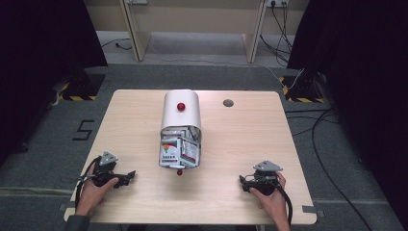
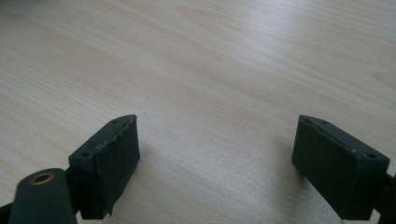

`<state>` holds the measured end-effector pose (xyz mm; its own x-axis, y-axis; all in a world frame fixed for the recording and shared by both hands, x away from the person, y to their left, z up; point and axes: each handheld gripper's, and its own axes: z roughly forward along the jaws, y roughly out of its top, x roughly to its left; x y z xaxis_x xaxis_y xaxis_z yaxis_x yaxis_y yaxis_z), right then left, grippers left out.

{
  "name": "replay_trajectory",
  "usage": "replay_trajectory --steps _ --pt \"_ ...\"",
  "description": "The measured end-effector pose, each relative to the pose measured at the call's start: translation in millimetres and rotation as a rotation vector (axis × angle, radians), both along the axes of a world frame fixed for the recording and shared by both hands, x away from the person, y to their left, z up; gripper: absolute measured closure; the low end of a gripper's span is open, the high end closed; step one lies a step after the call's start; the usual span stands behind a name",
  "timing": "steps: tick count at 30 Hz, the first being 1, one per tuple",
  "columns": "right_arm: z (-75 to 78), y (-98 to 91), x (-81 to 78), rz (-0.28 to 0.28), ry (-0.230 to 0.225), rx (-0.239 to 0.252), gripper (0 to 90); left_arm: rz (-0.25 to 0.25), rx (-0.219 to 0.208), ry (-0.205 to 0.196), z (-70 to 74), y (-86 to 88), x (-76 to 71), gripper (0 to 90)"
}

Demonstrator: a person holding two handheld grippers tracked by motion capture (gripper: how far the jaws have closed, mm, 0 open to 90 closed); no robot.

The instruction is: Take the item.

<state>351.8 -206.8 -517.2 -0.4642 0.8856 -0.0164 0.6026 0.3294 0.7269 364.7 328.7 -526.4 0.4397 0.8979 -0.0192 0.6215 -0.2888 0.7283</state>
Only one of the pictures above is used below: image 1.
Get thin white floor cable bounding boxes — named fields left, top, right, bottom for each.
left=150, top=44, right=305, bottom=90

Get black curtain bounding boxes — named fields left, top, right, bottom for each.
left=286, top=0, right=408, bottom=231
left=0, top=0, right=109, bottom=167

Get right hand-held gripper black cable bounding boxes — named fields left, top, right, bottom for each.
left=274, top=184, right=293, bottom=226

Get pile of white printed packets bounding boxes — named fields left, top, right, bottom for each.
left=159, top=125, right=201, bottom=168

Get person's right hand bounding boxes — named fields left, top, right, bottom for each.
left=249, top=171, right=288, bottom=223

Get yellow black striped stand base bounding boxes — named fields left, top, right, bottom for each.
left=277, top=74, right=325, bottom=104
left=57, top=73, right=107, bottom=102

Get white container with red knobs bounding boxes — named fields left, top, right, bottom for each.
left=158, top=89, right=203, bottom=177

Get bundle of black hanging cables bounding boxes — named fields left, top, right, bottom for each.
left=259, top=2, right=294, bottom=67

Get left hand-held gripper black cable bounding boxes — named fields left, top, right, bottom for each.
left=74, top=155, right=103, bottom=210

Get black floor cable with plug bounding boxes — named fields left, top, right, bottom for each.
left=101, top=38, right=133, bottom=52

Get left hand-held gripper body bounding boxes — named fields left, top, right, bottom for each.
left=91, top=150, right=129, bottom=189

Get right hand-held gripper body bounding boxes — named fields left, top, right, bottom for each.
left=245, top=160, right=284, bottom=196

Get hand-held gripper black cable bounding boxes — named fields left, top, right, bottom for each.
left=274, top=184, right=293, bottom=226
left=74, top=155, right=103, bottom=210

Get wooden desk frame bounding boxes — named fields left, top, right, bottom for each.
left=118, top=0, right=269, bottom=64

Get long black floor cables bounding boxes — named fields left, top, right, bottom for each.
left=284, top=108, right=374, bottom=231

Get person's left hand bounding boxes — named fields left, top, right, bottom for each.
left=75, top=163, right=120, bottom=217

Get white wall socket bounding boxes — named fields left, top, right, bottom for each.
left=266, top=0, right=291, bottom=8

